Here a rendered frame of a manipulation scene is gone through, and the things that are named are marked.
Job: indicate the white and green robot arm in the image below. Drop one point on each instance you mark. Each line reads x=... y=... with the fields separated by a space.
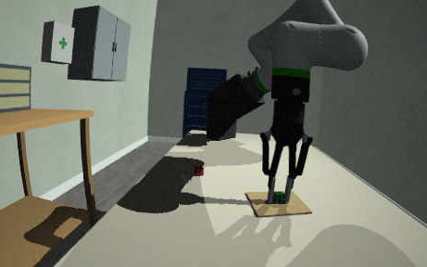
x=287 y=52

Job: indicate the green die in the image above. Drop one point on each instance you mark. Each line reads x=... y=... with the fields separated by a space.
x=278 y=197

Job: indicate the tan flat mat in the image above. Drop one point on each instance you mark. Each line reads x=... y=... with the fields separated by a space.
x=263 y=208

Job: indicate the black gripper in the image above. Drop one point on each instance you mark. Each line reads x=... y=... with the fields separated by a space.
x=285 y=115

